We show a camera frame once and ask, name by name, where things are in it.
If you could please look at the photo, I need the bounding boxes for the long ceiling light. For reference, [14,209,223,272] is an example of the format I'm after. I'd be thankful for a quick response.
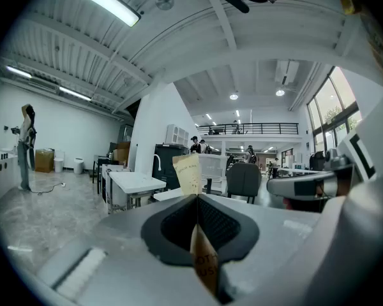
[66,0,142,28]

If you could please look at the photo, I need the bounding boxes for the white power strip cable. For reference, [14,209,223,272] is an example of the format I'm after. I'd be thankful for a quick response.
[28,182,67,196]

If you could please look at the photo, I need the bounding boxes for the white mesh office chair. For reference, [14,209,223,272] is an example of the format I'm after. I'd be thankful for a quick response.
[197,154,230,198]

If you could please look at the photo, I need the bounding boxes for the ceiling air conditioner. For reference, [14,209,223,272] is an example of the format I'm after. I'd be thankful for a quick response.
[274,60,300,85]

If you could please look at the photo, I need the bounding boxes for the white wall cabinet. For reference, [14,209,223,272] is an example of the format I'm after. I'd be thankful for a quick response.
[165,124,190,146]

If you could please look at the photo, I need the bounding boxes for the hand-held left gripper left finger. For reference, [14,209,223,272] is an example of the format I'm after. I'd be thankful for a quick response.
[34,194,218,306]

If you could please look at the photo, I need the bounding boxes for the black head camera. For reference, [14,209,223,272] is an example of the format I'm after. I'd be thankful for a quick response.
[222,0,251,14]

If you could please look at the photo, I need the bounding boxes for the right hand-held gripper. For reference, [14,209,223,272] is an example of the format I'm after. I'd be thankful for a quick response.
[266,78,383,306]

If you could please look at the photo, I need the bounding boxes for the strip ceiling light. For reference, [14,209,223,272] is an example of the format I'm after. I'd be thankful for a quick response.
[58,86,93,102]
[5,64,33,80]

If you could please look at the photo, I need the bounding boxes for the white washboard laundry sink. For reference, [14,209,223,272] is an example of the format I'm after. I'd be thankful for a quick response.
[108,170,167,194]

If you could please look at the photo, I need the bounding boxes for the black mezzanine railing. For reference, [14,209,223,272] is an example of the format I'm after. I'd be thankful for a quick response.
[196,122,299,136]

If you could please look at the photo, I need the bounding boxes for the brown cardboard box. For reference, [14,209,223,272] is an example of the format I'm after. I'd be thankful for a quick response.
[34,149,56,173]

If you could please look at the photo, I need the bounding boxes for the large window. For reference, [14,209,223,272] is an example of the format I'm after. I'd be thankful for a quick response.
[306,65,362,154]

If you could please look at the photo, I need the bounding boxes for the yellow plaid shirt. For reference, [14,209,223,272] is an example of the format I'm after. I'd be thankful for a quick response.
[334,0,383,87]

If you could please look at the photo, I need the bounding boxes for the white folding table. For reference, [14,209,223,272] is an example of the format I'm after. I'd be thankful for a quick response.
[267,166,317,180]

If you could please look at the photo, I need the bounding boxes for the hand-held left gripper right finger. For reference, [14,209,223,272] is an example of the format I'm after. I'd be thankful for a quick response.
[198,194,322,306]

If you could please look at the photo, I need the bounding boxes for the grey upholstered chair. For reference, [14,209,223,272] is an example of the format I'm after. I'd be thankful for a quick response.
[225,163,263,204]

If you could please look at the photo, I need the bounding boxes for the white bathroom counter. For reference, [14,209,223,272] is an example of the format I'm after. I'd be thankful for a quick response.
[0,148,20,205]

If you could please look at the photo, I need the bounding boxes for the marble pattern panel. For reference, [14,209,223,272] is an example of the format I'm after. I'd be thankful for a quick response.
[101,164,128,214]

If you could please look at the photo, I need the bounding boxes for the black desk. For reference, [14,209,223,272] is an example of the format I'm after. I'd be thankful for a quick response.
[92,154,119,194]

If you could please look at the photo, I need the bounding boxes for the stacked cardboard boxes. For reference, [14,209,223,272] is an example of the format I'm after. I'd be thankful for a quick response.
[112,141,131,163]

